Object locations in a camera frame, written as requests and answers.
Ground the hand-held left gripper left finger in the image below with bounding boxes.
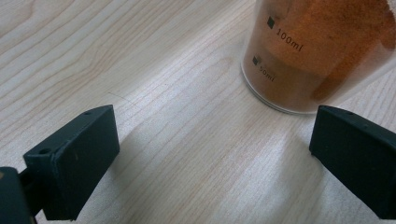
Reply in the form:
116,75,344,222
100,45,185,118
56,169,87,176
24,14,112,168
19,105,120,221

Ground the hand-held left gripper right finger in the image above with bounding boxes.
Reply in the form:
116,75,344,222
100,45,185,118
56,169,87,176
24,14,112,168
308,105,396,220

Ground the glass beaker with orange powder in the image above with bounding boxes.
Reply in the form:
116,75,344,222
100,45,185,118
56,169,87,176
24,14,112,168
241,0,396,115

